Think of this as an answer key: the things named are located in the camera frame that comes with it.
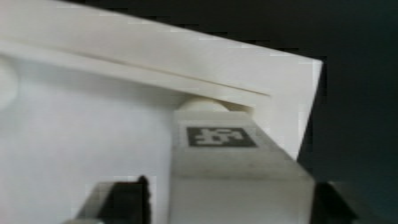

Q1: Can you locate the white table leg with tag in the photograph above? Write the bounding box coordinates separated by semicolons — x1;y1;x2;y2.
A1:
168;98;314;224

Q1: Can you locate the white square tabletop tray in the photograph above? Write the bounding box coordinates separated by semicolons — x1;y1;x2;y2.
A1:
0;0;321;224

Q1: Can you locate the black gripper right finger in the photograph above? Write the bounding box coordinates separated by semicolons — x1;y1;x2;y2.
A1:
308;180;379;224

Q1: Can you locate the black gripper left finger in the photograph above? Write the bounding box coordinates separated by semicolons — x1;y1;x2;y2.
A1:
72;176;150;224

